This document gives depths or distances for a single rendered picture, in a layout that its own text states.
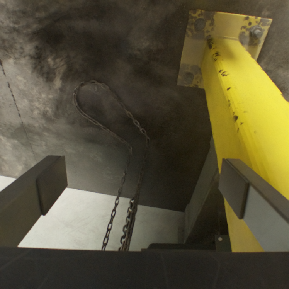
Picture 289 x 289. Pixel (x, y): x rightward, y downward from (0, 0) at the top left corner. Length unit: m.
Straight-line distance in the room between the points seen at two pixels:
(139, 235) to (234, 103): 0.98
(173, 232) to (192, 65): 0.87
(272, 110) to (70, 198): 1.14
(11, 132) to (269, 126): 1.11
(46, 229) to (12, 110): 0.61
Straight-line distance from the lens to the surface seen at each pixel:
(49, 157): 0.17
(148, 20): 0.72
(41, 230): 1.23
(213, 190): 0.68
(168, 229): 1.24
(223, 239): 0.58
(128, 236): 0.61
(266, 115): 0.32
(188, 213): 1.21
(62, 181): 0.17
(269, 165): 0.24
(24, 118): 1.10
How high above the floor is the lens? 0.70
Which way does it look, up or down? 49 degrees down
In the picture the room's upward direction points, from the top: 167 degrees counter-clockwise
